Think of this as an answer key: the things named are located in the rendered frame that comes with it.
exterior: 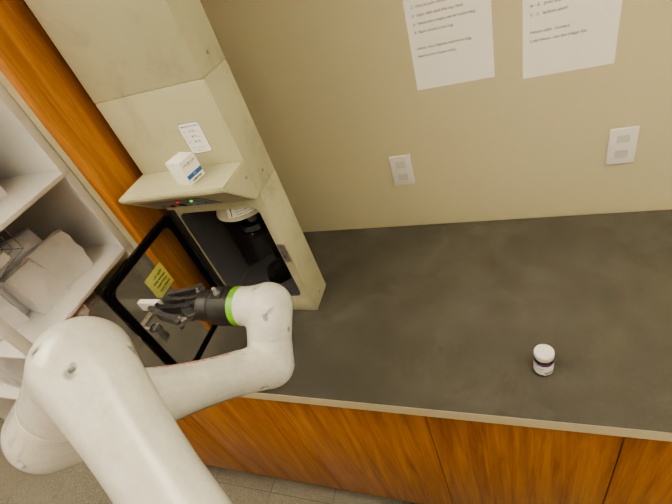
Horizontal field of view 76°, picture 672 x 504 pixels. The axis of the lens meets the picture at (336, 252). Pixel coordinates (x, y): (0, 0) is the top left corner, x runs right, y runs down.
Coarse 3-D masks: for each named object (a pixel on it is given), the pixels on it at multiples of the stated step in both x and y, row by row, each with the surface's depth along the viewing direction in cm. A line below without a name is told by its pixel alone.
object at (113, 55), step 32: (32, 0) 87; (64, 0) 85; (96, 0) 84; (128, 0) 82; (160, 0) 80; (192, 0) 87; (64, 32) 90; (96, 32) 88; (128, 32) 87; (160, 32) 85; (192, 32) 87; (96, 64) 94; (128, 64) 92; (160, 64) 90; (192, 64) 88; (96, 96) 100
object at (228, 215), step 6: (216, 210) 125; (222, 210) 121; (228, 210) 120; (234, 210) 119; (240, 210) 119; (246, 210) 119; (252, 210) 120; (222, 216) 122; (228, 216) 120; (234, 216) 120; (240, 216) 120; (246, 216) 120
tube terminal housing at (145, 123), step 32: (224, 64) 97; (128, 96) 98; (160, 96) 96; (192, 96) 94; (224, 96) 96; (128, 128) 104; (160, 128) 102; (224, 128) 97; (256, 128) 108; (160, 160) 109; (224, 160) 104; (256, 160) 108; (288, 224) 122; (320, 288) 141
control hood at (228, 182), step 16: (144, 176) 113; (160, 176) 110; (208, 176) 101; (224, 176) 99; (240, 176) 101; (128, 192) 108; (144, 192) 105; (160, 192) 103; (176, 192) 100; (192, 192) 98; (208, 192) 97; (224, 192) 96; (240, 192) 101; (256, 192) 107; (160, 208) 118
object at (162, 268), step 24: (168, 240) 121; (144, 264) 112; (168, 264) 120; (192, 264) 129; (120, 288) 105; (144, 288) 112; (168, 288) 120; (144, 312) 112; (192, 336) 128; (192, 360) 128
